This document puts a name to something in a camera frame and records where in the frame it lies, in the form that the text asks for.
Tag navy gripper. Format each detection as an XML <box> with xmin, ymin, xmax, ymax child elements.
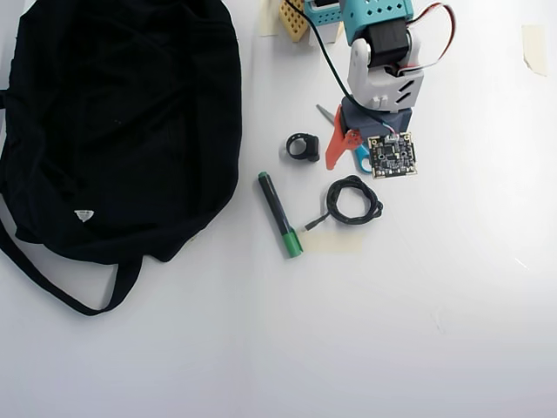
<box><xmin>325</xmin><ymin>96</ymin><xmax>413</xmax><ymax>171</ymax></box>

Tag black fabric bag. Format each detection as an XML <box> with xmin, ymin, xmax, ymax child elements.
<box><xmin>0</xmin><ymin>0</ymin><xmax>244</xmax><ymax>318</ymax></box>

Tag black marker with green cap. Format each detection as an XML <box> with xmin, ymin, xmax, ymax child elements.
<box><xmin>257</xmin><ymin>171</ymin><xmax>305</xmax><ymax>260</ymax></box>

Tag wide beige masking tape strip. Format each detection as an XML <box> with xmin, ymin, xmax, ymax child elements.
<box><xmin>299</xmin><ymin>230</ymin><xmax>364</xmax><ymax>255</ymax></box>

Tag teal perforated base block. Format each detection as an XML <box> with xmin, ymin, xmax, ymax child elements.
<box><xmin>304</xmin><ymin>0</ymin><xmax>344</xmax><ymax>28</ymax></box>

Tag yellow perforated block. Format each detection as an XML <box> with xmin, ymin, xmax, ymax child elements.
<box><xmin>278</xmin><ymin>0</ymin><xmax>311</xmax><ymax>44</ymax></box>

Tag narrow beige masking tape strip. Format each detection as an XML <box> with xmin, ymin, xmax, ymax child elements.
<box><xmin>259</xmin><ymin>0</ymin><xmax>282</xmax><ymax>37</ymax></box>

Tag torn beige masking tape piece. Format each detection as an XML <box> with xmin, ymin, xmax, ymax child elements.
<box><xmin>520</xmin><ymin>24</ymin><xmax>548</xmax><ymax>78</ymax></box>

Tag black ring-shaped strap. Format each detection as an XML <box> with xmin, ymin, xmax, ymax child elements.
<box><xmin>285</xmin><ymin>132</ymin><xmax>322</xmax><ymax>165</ymax></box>

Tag scissors with blue handles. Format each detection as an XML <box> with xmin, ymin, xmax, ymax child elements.
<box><xmin>316</xmin><ymin>103</ymin><xmax>374</xmax><ymax>175</ymax></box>

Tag black camera circuit board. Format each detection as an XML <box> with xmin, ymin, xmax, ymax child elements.
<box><xmin>366</xmin><ymin>131</ymin><xmax>419</xmax><ymax>179</ymax></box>

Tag thin black camera cable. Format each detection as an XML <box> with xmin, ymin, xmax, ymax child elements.
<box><xmin>304</xmin><ymin>0</ymin><xmax>395</xmax><ymax>138</ymax></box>

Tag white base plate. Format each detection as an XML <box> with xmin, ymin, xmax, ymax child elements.
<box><xmin>306</xmin><ymin>21</ymin><xmax>344</xmax><ymax>45</ymax></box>

